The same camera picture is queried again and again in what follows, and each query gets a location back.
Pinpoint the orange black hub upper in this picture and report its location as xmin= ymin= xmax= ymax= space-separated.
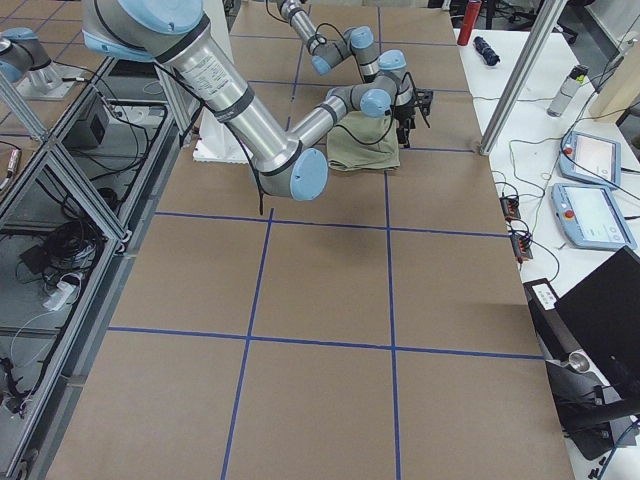
xmin=499 ymin=195 xmax=521 ymax=221

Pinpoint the black box with label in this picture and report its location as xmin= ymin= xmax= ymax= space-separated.
xmin=523 ymin=278 xmax=591 ymax=363

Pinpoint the red cylindrical bottle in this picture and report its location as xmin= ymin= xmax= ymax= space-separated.
xmin=457 ymin=0 xmax=482 ymax=46

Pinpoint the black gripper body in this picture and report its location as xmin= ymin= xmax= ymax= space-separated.
xmin=394 ymin=74 xmax=416 ymax=125

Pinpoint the black braided right cable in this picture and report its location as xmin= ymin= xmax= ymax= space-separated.
xmin=329 ymin=94 xmax=396 ymax=147

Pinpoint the black laptop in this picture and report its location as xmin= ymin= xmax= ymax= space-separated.
xmin=556 ymin=247 xmax=639 ymax=399

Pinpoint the brown paper table cover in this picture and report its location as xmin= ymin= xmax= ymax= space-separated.
xmin=44 ymin=5 xmax=573 ymax=479

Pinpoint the orange black hub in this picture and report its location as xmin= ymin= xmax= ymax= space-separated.
xmin=499 ymin=195 xmax=521 ymax=221
xmin=510 ymin=232 xmax=533 ymax=264

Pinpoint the metal cup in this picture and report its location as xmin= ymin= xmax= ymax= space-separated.
xmin=567 ymin=351 xmax=591 ymax=374

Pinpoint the teach pendant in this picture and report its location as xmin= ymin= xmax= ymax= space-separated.
xmin=558 ymin=131 xmax=621 ymax=189
xmin=551 ymin=183 xmax=637 ymax=251

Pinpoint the white power strip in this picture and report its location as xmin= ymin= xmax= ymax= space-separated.
xmin=43 ymin=280 xmax=76 ymax=311

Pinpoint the folded navy plaid umbrella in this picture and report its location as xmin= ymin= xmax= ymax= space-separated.
xmin=473 ymin=36 xmax=500 ymax=67

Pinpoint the orange black hub lower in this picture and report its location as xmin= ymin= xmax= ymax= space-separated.
xmin=510 ymin=232 xmax=533 ymax=264

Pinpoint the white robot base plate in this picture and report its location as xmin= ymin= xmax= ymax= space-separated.
xmin=193 ymin=109 xmax=248 ymax=164

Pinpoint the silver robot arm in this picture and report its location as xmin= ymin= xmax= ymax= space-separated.
xmin=82 ymin=1 xmax=433 ymax=201
xmin=276 ymin=0 xmax=379 ymax=83

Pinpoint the lower teach pendant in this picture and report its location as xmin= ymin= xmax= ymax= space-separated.
xmin=551 ymin=183 xmax=637 ymax=251

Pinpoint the olive green long-sleeve shirt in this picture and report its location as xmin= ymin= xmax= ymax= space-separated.
xmin=326 ymin=111 xmax=400 ymax=172

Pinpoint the clear water bottle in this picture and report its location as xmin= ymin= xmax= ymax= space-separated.
xmin=546 ymin=64 xmax=589 ymax=117

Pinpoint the upper teach pendant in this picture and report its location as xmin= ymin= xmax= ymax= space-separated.
xmin=558 ymin=131 xmax=621 ymax=189

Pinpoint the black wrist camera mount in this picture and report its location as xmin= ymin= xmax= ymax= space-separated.
xmin=414 ymin=88 xmax=434 ymax=128

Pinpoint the aluminium frame post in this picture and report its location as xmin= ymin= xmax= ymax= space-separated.
xmin=479 ymin=0 xmax=567 ymax=156

